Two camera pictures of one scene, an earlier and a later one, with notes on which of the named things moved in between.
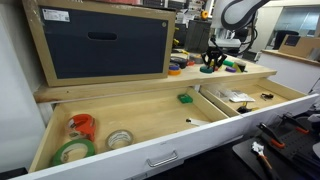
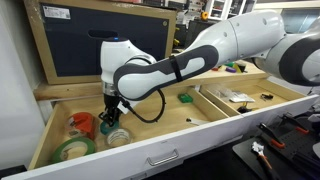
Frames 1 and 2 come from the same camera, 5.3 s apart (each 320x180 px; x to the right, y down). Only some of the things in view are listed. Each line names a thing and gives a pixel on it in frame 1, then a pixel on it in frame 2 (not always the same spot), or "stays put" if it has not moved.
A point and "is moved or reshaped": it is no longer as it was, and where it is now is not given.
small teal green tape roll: x=206 y=70 is moved or reshaped
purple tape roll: x=230 y=69 stays put
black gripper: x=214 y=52 -> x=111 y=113
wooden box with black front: x=102 y=42 stays put
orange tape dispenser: x=81 y=126 stays put
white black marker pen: x=197 y=122 stays put
